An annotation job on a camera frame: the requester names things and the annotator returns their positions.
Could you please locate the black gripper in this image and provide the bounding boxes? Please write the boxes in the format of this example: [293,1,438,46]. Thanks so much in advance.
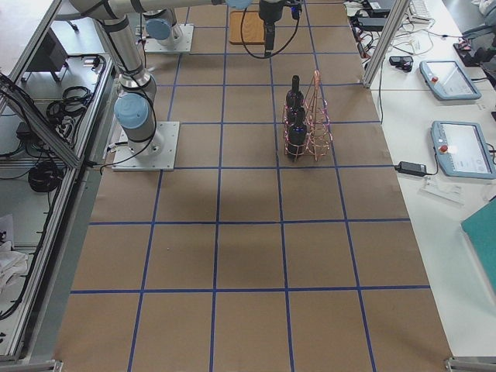
[258,0,285,54]

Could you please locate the wooden tray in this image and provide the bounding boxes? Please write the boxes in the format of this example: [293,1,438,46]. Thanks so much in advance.
[229,11,264,45]

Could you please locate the dark wine bottle rear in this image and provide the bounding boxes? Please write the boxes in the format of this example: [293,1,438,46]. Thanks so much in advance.
[285,75,304,121]

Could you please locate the teach pendant far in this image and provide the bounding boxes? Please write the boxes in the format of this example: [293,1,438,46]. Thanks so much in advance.
[419,60,481,101]

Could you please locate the teach pendant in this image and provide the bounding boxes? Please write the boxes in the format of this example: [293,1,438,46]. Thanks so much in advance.
[419,60,481,101]
[431,121,495,180]

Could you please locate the black power adapter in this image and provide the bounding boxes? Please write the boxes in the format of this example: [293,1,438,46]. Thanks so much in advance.
[394,161,428,177]

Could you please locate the teach pendant near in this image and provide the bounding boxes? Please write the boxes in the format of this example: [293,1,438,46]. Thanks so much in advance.
[431,121,495,180]

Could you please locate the clear acrylic stand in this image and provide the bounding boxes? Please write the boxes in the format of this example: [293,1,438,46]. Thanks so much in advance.
[419,176,465,206]

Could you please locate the white cloth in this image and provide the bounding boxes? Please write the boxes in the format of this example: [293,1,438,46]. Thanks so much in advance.
[0,215,30,295]

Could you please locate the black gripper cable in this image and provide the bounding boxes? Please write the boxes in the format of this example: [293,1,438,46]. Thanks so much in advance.
[241,0,301,60]

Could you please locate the copper wire bottle basket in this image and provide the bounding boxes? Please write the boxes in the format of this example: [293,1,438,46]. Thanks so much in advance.
[282,70,332,162]

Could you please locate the aluminium frame post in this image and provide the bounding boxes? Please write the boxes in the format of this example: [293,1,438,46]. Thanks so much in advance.
[362,0,409,88]

